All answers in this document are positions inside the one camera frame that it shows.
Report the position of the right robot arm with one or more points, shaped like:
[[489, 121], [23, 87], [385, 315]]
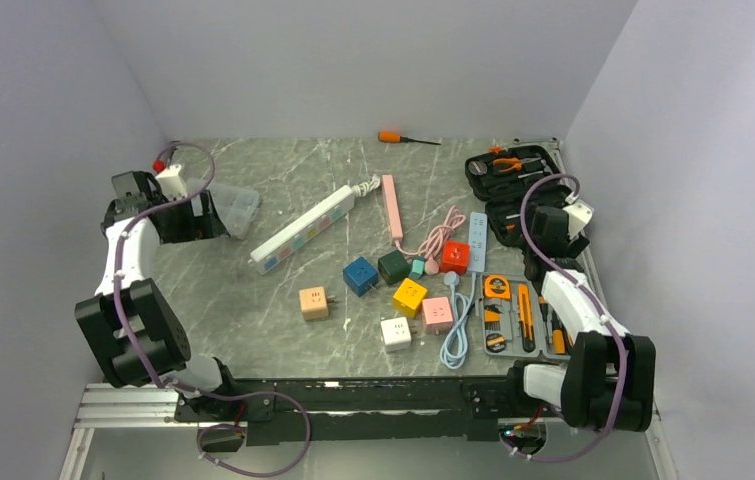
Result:
[[607, 382]]

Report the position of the pink cube plug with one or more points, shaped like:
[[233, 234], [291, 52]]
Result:
[[437, 315]]

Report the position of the black tool case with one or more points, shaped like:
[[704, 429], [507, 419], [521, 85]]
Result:
[[502, 180]]

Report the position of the blue power strip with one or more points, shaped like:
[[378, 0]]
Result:
[[477, 240]]

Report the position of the clear screw box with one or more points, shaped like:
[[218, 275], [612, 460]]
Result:
[[236, 207]]

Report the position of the white power strip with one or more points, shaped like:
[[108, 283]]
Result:
[[297, 234]]

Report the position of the teal small plug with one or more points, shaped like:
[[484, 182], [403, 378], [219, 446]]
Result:
[[417, 268]]

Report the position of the orange screwdriver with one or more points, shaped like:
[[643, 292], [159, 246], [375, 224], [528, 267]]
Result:
[[396, 138]]

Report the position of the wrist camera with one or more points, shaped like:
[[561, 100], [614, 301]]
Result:
[[170, 180], [579, 215]]

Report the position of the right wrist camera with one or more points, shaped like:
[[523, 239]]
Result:
[[579, 215]]

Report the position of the blue cube plug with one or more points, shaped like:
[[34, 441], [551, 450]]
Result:
[[360, 276]]

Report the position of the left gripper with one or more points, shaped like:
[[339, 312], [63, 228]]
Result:
[[200, 227]]

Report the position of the beige cube plug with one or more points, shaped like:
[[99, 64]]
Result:
[[314, 303]]

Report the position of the green cube plug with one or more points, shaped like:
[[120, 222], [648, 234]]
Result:
[[393, 267]]

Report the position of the red cube plug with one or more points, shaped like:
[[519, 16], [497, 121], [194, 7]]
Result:
[[455, 257]]

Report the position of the white cube plug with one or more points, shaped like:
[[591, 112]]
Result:
[[396, 334]]

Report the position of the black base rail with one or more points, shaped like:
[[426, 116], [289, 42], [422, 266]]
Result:
[[474, 408]]

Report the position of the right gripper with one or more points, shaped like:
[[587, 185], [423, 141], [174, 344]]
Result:
[[576, 247]]

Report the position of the pink power strip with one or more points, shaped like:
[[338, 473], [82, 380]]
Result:
[[393, 217]]

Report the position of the grey tool tray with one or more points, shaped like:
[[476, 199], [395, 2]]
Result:
[[518, 322]]

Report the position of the yellow cube plug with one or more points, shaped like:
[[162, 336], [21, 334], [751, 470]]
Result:
[[408, 298]]

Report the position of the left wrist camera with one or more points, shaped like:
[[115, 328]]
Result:
[[170, 180]]

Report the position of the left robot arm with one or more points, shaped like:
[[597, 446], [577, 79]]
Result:
[[132, 331]]

